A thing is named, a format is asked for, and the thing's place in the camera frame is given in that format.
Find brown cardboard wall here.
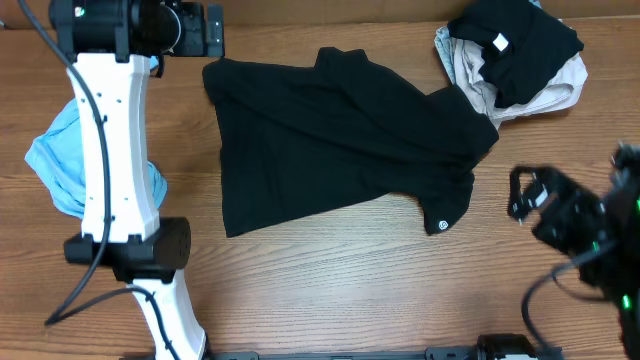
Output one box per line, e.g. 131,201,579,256
0,0,640,30

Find folded beige garment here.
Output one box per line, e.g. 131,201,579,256
451,38,588,127

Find black t-shirt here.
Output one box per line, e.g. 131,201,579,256
202,47,499,237

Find folded grey striped garment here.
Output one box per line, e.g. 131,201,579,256
434,26,456,84

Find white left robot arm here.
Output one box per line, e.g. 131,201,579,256
49,0,224,359

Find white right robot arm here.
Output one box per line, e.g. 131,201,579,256
507,143,639,359

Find folded black garment on pile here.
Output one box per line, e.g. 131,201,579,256
448,0,584,85

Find light blue t-shirt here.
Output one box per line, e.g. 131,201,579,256
25,55,168,218

